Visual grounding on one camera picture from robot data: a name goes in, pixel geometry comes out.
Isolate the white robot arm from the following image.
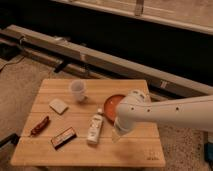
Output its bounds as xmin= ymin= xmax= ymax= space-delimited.
xmin=112 ymin=89 xmax=213 ymax=142

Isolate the beige sponge block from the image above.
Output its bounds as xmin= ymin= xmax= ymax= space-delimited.
xmin=49 ymin=99 xmax=68 ymax=114

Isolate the black object at left edge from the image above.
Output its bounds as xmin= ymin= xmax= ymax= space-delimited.
xmin=0 ymin=133 xmax=19 ymax=147

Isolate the orange ceramic bowl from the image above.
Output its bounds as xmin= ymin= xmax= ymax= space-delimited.
xmin=104 ymin=94 xmax=124 ymax=123

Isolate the black cable on floor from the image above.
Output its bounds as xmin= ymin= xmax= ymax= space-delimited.
xmin=0 ymin=54 xmax=26 ymax=73

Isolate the dark chocolate bar packet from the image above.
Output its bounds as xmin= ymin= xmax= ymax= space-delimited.
xmin=51 ymin=127 xmax=77 ymax=150

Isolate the white plastic bottle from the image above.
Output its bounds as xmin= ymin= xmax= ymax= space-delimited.
xmin=87 ymin=108 xmax=104 ymax=144

